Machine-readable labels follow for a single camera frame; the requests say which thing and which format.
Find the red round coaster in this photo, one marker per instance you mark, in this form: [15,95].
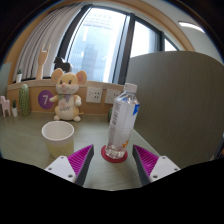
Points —
[107,158]

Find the green partition panel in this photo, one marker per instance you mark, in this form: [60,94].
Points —
[4,74]
[181,97]

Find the white grey curtain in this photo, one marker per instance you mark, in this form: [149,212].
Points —
[47,35]

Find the tall green cactus ornament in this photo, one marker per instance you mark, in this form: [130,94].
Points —
[24,100]

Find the black horse figurine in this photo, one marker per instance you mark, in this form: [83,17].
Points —
[60,63]

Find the round green cactus ornament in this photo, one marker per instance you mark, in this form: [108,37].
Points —
[109,114]

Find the purple number seven sticker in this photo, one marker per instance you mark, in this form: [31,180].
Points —
[43,99]

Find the small pink toy chair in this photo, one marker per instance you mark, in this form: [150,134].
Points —
[5,106]

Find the white wall socket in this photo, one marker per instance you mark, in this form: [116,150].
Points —
[111,95]
[94,95]

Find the small potted plant on table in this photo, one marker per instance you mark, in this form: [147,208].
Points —
[14,108]

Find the wooden hand sculpture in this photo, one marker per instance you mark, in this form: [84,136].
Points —
[42,58]

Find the left white wall socket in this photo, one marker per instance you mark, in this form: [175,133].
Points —
[94,95]

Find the clear plastic water bottle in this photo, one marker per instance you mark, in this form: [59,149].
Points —
[124,113]

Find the left green partition panel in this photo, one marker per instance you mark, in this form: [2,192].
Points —
[4,74]

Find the small potted plant on sill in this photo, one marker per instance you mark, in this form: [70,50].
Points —
[19,76]

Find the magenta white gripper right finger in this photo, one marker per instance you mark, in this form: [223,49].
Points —
[151,167]

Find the white paper cup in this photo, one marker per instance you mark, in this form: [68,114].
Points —
[59,138]

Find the beige plush mouse toy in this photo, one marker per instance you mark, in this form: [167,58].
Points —
[67,85]

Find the right green partition panel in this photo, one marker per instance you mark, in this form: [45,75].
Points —
[181,97]

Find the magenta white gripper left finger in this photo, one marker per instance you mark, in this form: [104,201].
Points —
[73,168]

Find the right white wall socket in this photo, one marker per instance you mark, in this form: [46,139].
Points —
[111,95]

